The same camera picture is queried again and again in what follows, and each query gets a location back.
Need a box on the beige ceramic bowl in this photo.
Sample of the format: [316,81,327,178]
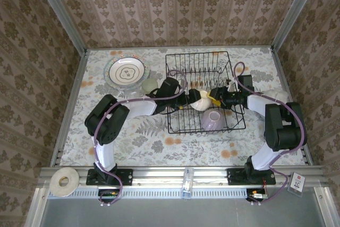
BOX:
[189,90,213,112]

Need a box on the white plate with dark rings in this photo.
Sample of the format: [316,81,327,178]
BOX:
[108,57,146,87]

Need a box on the colourful floral pattern plate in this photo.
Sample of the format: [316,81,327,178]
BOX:
[103,53,151,91]

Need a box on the purple ceramic bowl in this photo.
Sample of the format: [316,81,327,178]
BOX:
[200,108,226,133]

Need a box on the grey koala plush toy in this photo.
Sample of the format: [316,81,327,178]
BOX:
[256,89,291,135]

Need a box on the floral fern print tablecloth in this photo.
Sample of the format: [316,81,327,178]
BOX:
[59,47,306,166]

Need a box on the clear plastic holder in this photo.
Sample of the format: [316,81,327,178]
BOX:
[182,167,193,201]

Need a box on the grey metal shelf panel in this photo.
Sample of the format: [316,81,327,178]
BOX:
[26,197,330,227]

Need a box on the clear price tag stand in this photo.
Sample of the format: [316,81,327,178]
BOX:
[287,171,305,198]

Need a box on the white tape roll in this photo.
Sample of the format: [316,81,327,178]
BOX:
[49,167,80,198]

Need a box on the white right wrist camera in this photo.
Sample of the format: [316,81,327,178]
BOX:
[225,77,237,91]

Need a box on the black wire dish rack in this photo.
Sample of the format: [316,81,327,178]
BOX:
[165,51,247,134]

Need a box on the aluminium table edge rail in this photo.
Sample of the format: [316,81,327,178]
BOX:
[49,49,90,167]
[270,47,313,165]

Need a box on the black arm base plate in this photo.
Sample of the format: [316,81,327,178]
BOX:
[227,167,276,186]
[86,167,134,187]

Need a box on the aluminium frame post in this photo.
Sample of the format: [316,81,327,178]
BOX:
[271,0,324,51]
[29,0,88,54]

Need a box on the slotted grey cable duct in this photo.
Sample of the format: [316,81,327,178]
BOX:
[75,188,249,200]

